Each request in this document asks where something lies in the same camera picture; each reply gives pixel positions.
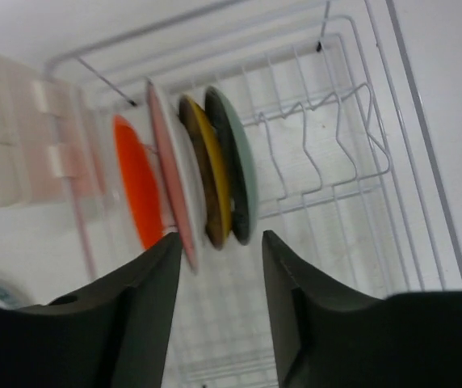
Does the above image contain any orange plate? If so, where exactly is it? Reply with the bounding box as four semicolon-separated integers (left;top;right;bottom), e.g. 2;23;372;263
112;115;164;250

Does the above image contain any beige cutlery holder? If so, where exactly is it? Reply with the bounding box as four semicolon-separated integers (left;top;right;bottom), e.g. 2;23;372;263
0;56;105;207

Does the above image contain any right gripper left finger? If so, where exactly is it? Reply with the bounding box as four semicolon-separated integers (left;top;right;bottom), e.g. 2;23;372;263
0;233;182;387

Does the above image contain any white plate red pattern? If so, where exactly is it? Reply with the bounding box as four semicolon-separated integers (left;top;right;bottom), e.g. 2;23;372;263
146;78;207;273

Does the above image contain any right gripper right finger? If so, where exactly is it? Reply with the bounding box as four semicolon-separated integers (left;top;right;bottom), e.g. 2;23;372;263
262;230;462;387

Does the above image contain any white wire dish rack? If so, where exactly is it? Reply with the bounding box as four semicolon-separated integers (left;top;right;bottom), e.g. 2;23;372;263
44;1;462;387

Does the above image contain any dark green plate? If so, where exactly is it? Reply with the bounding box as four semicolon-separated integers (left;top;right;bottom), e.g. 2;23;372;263
204;86;259;246

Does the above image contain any olive brown plate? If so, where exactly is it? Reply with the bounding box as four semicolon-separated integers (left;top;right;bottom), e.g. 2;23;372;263
178;94;232;251

